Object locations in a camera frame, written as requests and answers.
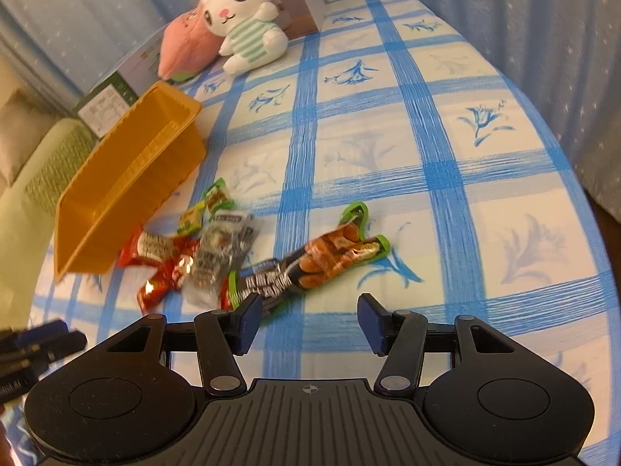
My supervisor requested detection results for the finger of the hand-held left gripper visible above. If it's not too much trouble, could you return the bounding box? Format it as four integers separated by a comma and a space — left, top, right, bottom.
0, 319, 66, 350
36, 331, 88, 367

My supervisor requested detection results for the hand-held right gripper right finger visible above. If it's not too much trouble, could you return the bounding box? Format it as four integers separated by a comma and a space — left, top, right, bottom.
356, 294, 527, 396

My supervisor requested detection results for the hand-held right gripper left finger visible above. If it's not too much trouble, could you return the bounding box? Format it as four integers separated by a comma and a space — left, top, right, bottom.
90, 294, 265, 396

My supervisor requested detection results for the black sausage snack packet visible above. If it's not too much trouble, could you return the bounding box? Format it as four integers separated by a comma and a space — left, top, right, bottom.
220, 201, 391, 323

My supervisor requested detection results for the silver snack packet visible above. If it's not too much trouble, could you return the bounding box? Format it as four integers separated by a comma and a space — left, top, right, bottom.
187, 211, 260, 302

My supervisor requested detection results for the red patterned candy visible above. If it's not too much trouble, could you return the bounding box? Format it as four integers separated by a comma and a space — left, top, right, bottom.
137, 252, 197, 315

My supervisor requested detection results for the yellow green candy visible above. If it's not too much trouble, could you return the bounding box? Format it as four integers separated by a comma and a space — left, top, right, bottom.
179, 205, 205, 237

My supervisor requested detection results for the red white-print snack packet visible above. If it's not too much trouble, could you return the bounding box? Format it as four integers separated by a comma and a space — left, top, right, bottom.
118, 224, 197, 269

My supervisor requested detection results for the orange plastic tray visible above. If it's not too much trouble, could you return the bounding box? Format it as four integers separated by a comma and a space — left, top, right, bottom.
53, 82, 207, 282

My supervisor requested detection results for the pale green sofa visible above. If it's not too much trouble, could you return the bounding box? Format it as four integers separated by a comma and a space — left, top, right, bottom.
0, 119, 98, 323

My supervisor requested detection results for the green textured cushion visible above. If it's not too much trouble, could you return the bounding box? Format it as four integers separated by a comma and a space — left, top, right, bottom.
24, 119, 97, 215

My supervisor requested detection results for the beige cushion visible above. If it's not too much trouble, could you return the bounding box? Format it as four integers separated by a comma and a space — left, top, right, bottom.
0, 88, 56, 186

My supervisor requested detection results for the green white carton box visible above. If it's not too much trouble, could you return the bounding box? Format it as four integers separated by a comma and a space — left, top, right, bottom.
73, 26, 168, 139

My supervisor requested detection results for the pink peach plush toy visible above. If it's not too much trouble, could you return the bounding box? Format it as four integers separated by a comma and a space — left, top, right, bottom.
158, 7, 230, 82

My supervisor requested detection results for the blue starred curtain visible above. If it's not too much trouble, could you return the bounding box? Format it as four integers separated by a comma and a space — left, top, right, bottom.
0, 0, 621, 214

